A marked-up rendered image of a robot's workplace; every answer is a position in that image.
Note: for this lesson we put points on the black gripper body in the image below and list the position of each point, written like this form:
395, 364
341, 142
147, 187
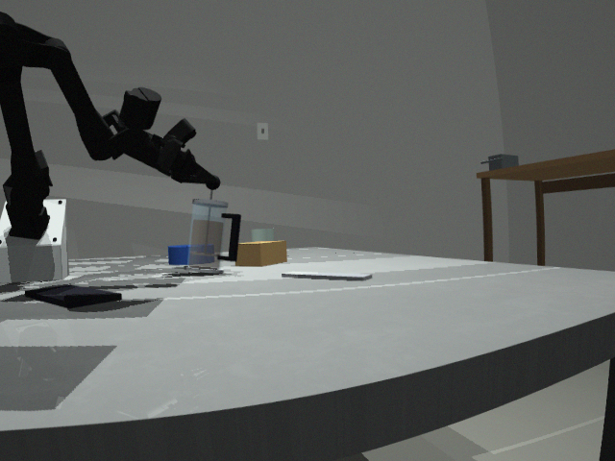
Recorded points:
166, 158

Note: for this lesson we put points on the light grey flat bar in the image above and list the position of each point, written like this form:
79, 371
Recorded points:
308, 275

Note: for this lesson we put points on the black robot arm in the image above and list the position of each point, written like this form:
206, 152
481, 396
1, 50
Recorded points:
28, 185

